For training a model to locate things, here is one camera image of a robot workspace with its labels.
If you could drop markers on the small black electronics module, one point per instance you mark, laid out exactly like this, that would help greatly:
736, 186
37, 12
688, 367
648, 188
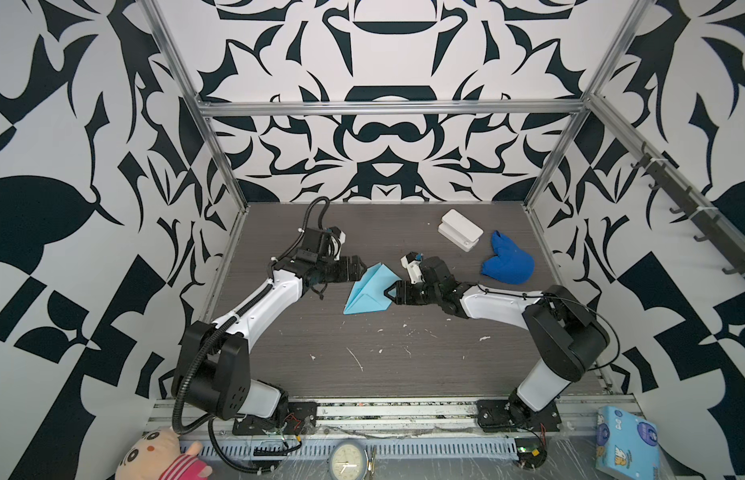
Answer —
532, 454

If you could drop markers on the light blue paper sheet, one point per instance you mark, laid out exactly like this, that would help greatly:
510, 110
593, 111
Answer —
368, 294

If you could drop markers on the pink plush toy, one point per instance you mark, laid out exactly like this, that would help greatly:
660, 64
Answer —
158, 456

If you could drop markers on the white slotted cable duct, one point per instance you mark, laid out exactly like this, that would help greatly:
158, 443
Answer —
262, 449

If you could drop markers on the round analog clock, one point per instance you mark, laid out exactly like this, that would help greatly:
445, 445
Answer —
348, 461

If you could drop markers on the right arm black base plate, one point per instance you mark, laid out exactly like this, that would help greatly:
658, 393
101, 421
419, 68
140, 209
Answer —
505, 415

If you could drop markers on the blue tissue pack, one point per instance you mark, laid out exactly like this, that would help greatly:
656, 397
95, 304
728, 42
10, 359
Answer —
627, 445

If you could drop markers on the white rectangular box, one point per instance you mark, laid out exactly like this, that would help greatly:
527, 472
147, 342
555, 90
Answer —
460, 230

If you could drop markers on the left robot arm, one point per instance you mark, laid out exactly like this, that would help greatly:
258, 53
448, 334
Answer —
212, 377

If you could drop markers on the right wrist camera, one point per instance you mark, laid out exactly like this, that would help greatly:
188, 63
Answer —
411, 262

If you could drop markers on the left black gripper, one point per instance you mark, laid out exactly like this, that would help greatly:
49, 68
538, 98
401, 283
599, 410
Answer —
354, 274

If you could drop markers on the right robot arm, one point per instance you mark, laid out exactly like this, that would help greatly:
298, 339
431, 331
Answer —
568, 335

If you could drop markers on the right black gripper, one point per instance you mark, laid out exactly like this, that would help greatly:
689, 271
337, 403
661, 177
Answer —
405, 293

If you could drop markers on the black wall hook rack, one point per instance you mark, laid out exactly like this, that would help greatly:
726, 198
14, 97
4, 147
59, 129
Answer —
690, 204

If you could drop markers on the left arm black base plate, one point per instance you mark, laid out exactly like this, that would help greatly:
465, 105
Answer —
290, 418

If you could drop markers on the blue cloth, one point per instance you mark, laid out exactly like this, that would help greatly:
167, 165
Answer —
510, 264

